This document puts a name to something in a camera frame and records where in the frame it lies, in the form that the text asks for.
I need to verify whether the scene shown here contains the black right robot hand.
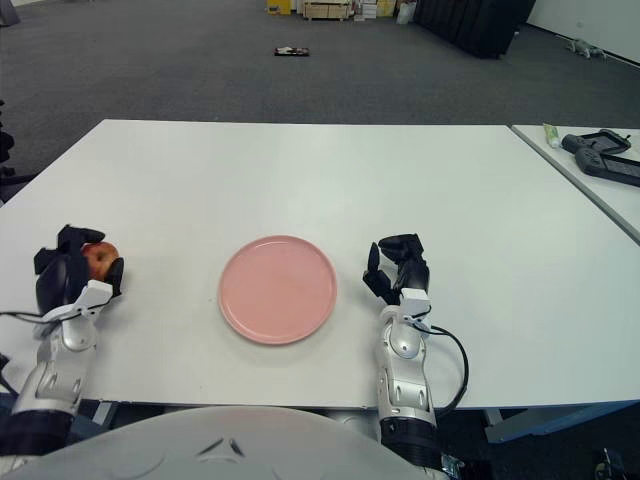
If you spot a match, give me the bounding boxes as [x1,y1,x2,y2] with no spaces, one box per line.
[362,232,432,306]

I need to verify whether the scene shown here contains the red yellow apple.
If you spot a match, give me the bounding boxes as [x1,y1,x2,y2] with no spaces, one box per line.
[80,241,120,282]

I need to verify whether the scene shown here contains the pink round plate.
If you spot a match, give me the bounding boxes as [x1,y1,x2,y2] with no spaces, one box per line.
[218,234,338,347]

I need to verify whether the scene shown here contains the black handheld controller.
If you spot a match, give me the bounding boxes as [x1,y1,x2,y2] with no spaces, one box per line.
[560,128,633,155]

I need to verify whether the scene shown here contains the dark grey handheld controller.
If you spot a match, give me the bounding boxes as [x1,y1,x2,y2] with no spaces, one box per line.
[574,147,640,188]

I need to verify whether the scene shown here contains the black curtain partition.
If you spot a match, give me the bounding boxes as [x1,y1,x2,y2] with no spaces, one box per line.
[412,0,537,60]

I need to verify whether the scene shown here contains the white stacked boxes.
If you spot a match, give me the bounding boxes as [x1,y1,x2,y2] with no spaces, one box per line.
[352,0,399,21]

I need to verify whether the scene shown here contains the dark metal floor object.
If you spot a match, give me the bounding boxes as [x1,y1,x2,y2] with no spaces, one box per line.
[593,447,621,480]

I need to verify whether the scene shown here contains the grey robot torso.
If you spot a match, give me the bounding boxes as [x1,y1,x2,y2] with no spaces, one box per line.
[0,405,436,480]

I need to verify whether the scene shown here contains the wooden crate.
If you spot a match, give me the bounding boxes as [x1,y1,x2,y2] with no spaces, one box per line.
[302,0,354,21]

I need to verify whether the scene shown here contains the grey quadruped robot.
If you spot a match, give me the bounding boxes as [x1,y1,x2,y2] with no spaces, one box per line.
[565,38,610,60]

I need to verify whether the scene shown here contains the black office chair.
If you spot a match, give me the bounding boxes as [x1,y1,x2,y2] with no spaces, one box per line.
[0,99,39,206]

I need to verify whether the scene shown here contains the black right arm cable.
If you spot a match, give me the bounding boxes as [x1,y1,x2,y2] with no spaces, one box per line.
[417,309,470,416]

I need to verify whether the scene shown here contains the grey-blue table frame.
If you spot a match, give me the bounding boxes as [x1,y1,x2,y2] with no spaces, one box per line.
[74,398,640,444]

